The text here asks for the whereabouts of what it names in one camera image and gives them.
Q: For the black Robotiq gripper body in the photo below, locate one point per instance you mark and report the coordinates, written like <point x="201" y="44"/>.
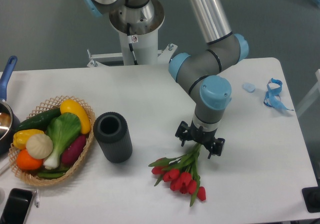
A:
<point x="203" y="134"/>

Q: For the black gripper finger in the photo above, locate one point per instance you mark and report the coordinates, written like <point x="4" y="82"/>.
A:
<point x="183" y="133"/>
<point x="216" y="147"/>

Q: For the red tulip bouquet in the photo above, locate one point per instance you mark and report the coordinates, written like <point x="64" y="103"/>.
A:
<point x="182" y="174"/>

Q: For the dark grey ribbed vase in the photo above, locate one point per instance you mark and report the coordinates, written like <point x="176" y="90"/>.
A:
<point x="112" y="134"/>

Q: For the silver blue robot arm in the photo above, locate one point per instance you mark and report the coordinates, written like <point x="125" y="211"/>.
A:
<point x="199" y="75"/>

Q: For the small pale blue cap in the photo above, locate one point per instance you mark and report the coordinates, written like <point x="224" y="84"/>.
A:
<point x="250" y="88"/>

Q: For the knotted blue ribbon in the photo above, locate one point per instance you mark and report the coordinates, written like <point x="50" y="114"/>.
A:
<point x="272" y="97"/>

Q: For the black device at table edge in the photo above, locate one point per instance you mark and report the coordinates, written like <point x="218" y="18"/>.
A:
<point x="311" y="198"/>

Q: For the purple sweet potato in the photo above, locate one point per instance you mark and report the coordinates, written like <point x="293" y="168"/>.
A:
<point x="72" y="153"/>

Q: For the green bok choy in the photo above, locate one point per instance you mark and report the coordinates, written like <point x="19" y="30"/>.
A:
<point x="62" y="130"/>

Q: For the green pea pods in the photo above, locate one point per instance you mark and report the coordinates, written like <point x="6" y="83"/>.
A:
<point x="52" y="174"/>

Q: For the green cucumber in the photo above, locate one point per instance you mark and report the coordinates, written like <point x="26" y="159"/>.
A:
<point x="39" y="121"/>

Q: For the orange fruit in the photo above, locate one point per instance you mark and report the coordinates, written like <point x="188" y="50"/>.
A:
<point x="26" y="162"/>

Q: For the yellow bell pepper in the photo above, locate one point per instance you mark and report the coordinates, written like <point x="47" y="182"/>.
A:
<point x="21" y="137"/>

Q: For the black smartphone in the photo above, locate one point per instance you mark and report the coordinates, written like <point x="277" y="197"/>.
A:
<point x="17" y="206"/>

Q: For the white frame at right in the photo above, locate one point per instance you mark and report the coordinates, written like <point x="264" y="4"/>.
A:
<point x="312" y="95"/>

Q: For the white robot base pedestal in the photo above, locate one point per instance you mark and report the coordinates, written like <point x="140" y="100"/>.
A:
<point x="137" y="29"/>

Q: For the blue handled saucepan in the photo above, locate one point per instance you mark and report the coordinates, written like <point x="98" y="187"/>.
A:
<point x="9" y="121"/>

